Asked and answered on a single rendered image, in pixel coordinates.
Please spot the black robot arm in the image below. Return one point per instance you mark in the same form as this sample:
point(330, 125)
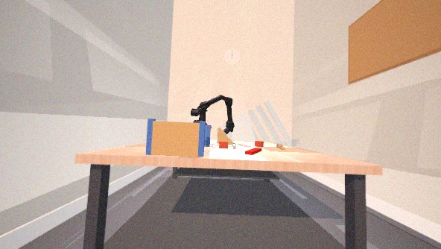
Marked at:
point(202, 109)

